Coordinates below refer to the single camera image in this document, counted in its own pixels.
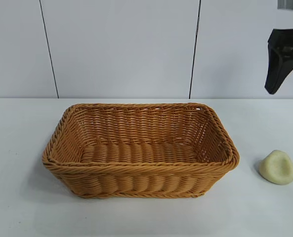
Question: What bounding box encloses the brown woven wicker basket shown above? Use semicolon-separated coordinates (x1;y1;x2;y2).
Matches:
42;102;240;198

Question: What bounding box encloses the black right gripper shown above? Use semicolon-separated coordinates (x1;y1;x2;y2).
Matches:
264;28;293;94

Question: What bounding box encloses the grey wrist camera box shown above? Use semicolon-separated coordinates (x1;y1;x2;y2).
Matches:
277;0;293;10

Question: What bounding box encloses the pale yellow egg yolk pastry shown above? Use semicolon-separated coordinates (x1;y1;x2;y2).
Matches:
258;150;293;185

